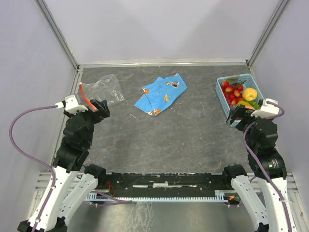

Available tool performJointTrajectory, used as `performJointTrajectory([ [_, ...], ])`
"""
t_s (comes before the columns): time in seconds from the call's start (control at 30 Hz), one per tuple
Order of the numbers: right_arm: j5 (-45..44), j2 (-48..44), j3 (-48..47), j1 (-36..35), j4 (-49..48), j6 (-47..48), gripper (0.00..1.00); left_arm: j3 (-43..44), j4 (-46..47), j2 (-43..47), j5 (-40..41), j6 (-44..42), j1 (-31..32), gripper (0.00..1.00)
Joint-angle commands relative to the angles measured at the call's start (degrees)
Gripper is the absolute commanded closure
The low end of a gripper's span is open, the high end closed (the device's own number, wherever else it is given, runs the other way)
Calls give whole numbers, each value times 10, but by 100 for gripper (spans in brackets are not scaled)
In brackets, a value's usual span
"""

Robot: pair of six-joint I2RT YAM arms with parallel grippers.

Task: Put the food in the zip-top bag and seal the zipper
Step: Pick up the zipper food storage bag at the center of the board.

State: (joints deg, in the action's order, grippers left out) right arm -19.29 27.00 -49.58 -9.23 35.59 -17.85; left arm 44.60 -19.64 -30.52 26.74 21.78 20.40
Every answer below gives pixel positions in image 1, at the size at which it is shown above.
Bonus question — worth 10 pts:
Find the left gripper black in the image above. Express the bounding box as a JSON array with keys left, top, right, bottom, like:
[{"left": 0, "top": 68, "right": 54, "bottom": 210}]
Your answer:
[{"left": 65, "top": 98, "right": 110, "bottom": 146}]

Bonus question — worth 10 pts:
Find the yellow lemon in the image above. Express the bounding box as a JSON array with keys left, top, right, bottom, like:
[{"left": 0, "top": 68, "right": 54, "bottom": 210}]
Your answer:
[{"left": 242, "top": 88, "right": 258, "bottom": 102}]

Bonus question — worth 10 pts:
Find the clear zip bag orange zipper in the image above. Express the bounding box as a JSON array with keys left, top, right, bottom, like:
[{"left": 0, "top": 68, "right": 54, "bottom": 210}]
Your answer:
[{"left": 78, "top": 74, "right": 125, "bottom": 111}]

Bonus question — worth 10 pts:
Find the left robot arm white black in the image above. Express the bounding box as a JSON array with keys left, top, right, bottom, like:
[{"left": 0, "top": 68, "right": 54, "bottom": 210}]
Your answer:
[{"left": 17, "top": 95, "right": 110, "bottom": 232}]

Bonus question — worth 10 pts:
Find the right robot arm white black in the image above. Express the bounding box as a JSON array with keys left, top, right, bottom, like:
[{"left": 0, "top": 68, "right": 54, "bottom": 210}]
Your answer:
[{"left": 221, "top": 101, "right": 297, "bottom": 232}]

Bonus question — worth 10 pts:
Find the yellow banana toy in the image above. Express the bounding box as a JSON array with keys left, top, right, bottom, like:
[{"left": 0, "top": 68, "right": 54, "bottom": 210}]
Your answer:
[{"left": 236, "top": 101, "right": 252, "bottom": 108}]

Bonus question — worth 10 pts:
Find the green grapes bunch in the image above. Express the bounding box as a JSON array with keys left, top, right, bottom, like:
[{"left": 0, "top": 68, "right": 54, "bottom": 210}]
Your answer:
[{"left": 249, "top": 101, "right": 260, "bottom": 110}]

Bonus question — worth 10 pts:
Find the red berry cluster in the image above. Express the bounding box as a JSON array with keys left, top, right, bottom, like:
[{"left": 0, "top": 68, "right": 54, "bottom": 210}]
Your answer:
[{"left": 221, "top": 81, "right": 244, "bottom": 108}]

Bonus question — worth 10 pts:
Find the blue plastic basket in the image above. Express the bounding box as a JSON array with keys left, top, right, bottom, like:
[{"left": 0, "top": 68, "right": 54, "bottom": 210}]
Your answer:
[{"left": 215, "top": 73, "right": 264, "bottom": 117}]

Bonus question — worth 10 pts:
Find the blue cartoon print cloth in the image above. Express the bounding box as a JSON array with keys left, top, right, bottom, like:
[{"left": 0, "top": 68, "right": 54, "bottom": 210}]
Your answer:
[{"left": 134, "top": 73, "right": 187, "bottom": 116}]

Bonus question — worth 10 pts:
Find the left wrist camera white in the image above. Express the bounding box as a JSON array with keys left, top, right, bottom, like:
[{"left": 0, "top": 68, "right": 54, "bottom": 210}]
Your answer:
[{"left": 55, "top": 94, "right": 88, "bottom": 115}]

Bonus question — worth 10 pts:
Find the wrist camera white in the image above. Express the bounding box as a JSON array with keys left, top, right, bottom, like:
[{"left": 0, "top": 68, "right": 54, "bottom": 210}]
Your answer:
[
  {"left": 55, "top": 94, "right": 88, "bottom": 115},
  {"left": 251, "top": 98, "right": 280, "bottom": 118}
]

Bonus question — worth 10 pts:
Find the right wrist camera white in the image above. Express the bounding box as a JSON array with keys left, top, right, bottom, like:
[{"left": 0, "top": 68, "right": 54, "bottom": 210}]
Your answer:
[{"left": 251, "top": 98, "right": 280, "bottom": 118}]

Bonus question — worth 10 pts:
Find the aluminium frame rail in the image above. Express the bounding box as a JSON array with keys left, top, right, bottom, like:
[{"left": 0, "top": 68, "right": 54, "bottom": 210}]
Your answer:
[{"left": 79, "top": 58, "right": 247, "bottom": 68}]

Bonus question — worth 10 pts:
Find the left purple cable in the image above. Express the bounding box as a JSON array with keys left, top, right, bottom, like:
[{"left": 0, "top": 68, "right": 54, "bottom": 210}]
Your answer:
[{"left": 9, "top": 105, "right": 58, "bottom": 232}]

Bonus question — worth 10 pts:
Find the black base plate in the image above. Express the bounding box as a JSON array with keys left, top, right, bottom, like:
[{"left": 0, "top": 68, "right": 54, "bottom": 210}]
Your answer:
[{"left": 96, "top": 173, "right": 234, "bottom": 197}]

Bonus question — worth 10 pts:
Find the light blue cable duct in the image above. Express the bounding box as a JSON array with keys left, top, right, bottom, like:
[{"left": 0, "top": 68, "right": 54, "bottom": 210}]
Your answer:
[{"left": 85, "top": 192, "right": 228, "bottom": 203}]

